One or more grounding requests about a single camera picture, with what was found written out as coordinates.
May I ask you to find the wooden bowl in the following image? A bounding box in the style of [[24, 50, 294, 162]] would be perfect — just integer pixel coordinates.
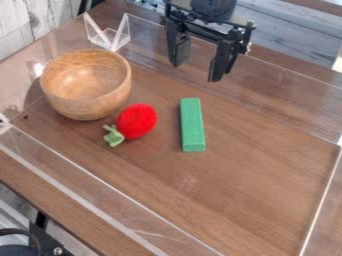
[[40, 49, 132, 121]]

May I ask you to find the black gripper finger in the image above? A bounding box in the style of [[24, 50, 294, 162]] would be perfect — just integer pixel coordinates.
[[209, 29, 251, 82], [166, 20, 191, 67]]

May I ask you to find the black table clamp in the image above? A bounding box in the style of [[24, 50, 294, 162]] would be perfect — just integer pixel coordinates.
[[0, 212, 75, 256]]

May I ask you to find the clear acrylic tray wall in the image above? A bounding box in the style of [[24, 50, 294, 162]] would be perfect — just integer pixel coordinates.
[[0, 18, 342, 256]]

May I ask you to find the green rectangular block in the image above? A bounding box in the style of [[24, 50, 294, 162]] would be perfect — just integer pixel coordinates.
[[181, 98, 206, 152]]

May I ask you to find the clear acrylic corner bracket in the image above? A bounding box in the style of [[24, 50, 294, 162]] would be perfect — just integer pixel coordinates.
[[83, 13, 131, 52]]

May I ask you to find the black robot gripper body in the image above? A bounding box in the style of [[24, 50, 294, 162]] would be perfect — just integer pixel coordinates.
[[163, 0, 257, 43]]

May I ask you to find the red plush strawberry toy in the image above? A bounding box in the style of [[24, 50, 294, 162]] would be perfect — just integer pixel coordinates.
[[103, 103, 158, 147]]

